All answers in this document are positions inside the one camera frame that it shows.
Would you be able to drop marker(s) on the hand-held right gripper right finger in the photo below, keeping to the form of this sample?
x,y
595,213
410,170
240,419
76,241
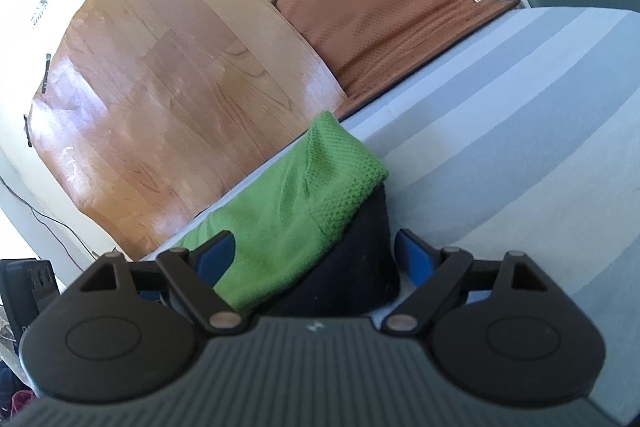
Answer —
x,y
415,259

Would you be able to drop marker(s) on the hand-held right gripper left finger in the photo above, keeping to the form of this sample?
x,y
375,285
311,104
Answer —
x,y
216,257

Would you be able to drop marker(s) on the black knit sweater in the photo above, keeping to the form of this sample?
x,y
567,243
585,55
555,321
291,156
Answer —
x,y
357,267

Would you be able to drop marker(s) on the green knit garment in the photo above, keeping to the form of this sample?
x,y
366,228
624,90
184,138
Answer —
x,y
285,217

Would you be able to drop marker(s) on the striped bed sheet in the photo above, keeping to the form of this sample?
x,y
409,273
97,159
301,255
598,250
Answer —
x,y
500,132

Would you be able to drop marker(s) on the black tape strip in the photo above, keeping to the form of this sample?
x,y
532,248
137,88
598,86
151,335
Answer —
x,y
46,74
27,131

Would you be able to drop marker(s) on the wood-pattern laminate sheet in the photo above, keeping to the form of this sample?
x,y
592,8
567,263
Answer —
x,y
175,87

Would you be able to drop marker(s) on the brown perforated mat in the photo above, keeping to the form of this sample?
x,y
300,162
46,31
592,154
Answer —
x,y
390,17

